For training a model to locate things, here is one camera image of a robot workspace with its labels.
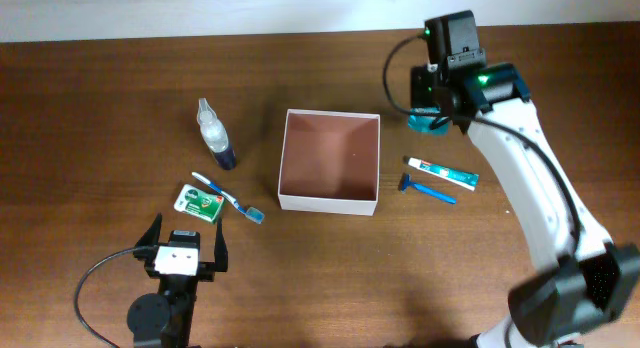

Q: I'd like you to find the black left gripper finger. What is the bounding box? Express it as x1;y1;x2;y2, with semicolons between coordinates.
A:
133;213;162;258
214;218;229;272

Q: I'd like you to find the green Dettol soap box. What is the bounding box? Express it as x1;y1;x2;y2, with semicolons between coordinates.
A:
173;184;225;224

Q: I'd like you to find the teal mouthwash bottle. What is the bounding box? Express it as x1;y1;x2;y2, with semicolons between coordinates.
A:
408;115;449;136

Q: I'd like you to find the teal white toothpaste tube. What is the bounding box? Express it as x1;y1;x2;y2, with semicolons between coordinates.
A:
405;157;479;191

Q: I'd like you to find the pink cardboard box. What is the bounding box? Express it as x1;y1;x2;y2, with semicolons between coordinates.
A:
277;109;381;216

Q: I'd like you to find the blue disposable razor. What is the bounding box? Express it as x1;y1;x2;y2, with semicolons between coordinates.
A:
398;173;457;205

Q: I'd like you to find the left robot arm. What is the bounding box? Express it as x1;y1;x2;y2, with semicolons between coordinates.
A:
127;215;229;348

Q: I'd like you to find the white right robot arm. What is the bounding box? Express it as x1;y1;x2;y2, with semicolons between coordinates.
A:
411;11;639;347

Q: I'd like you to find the blue white toothbrush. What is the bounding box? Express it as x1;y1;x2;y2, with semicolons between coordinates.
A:
191;172;264;224

